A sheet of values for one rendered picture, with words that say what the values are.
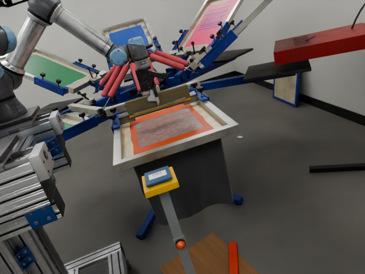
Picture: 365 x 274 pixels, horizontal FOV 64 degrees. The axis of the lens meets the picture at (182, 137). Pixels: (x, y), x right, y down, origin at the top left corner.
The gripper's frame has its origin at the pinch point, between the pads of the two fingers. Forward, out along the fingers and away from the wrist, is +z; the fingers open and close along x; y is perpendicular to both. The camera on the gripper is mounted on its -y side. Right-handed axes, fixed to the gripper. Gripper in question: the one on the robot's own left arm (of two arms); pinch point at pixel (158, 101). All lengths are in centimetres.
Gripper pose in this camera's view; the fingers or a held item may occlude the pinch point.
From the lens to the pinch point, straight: 162.9
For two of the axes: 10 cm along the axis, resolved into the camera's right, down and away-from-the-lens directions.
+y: -9.5, 3.0, -1.0
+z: 2.5, 8.9, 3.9
